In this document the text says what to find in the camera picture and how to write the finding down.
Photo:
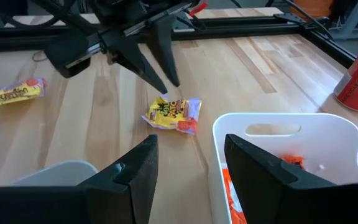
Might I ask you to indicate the black aluminium table frame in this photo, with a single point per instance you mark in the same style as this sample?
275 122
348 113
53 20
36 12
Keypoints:
244 26

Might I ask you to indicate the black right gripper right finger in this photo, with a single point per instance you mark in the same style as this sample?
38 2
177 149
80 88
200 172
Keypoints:
259 186

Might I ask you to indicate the grey metal stand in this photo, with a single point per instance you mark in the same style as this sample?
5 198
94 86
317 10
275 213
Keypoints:
353 18

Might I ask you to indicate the orange vacuum cleaner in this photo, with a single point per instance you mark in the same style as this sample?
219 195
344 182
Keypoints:
309 7

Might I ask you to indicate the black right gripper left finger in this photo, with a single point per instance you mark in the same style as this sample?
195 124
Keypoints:
126 193

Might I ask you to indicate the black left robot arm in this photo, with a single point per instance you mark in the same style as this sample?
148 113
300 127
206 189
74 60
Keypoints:
67 15

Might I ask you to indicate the white plastic bin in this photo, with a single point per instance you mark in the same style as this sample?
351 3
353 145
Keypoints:
337 149

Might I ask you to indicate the yellow purple sour candy packet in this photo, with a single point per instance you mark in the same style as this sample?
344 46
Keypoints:
174 115
14 92

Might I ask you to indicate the light grey plastic bin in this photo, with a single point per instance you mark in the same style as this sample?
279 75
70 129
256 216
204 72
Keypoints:
57 174

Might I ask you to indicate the orange candy wrapper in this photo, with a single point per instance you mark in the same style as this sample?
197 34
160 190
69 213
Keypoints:
292 161
233 202

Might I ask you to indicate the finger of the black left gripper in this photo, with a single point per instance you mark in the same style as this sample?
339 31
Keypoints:
165 49
135 63

